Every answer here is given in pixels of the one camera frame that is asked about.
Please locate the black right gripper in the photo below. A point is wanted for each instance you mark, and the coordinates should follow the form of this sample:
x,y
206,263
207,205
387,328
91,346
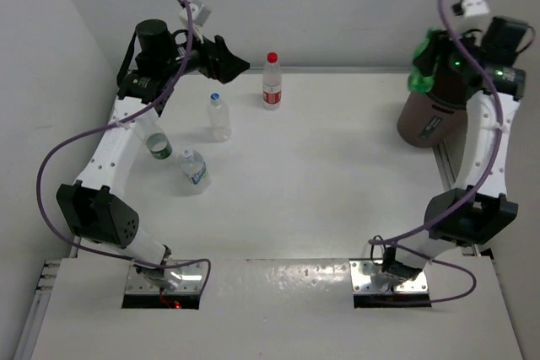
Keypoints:
x,y
434,54

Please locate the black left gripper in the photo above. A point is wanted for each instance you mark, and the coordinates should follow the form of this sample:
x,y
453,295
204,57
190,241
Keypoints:
x,y
218,61

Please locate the green plastic bottle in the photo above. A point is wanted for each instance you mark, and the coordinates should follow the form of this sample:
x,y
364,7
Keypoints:
x,y
421,79

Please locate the blue cap clear bottle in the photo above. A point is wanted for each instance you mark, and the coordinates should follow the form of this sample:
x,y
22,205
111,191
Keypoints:
x,y
219,118

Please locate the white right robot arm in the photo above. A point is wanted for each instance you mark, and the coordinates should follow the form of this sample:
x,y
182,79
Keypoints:
x,y
476,207

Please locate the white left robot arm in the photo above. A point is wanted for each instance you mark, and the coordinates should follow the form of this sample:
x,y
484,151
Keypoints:
x,y
92,205

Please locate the brown bin black rim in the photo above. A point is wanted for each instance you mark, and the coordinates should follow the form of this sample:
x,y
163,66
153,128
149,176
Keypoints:
x,y
426,119

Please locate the red cap labelled bottle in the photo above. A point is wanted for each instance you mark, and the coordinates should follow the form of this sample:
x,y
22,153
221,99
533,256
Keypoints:
x,y
272,82

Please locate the green label clear bottle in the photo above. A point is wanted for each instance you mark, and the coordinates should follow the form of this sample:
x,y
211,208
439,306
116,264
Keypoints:
x,y
153,138

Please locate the blue label clear bottle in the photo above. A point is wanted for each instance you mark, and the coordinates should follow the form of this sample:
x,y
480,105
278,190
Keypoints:
x,y
194,169

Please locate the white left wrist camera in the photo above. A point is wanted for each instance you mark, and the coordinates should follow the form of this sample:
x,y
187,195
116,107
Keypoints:
x,y
200,13

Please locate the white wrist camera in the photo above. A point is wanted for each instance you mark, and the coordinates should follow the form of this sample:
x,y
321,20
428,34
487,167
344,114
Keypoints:
x,y
200,13
471,9

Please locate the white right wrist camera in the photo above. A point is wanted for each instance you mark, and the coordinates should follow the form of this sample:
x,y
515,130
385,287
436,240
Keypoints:
x,y
471,9

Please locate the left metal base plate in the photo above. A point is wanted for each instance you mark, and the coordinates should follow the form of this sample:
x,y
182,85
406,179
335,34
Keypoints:
x,y
180,281

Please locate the metal base plate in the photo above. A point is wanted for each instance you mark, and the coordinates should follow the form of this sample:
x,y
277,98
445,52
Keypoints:
x,y
180,281
368,280

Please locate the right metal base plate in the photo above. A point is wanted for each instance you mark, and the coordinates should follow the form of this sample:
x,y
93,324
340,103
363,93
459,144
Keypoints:
x,y
368,280

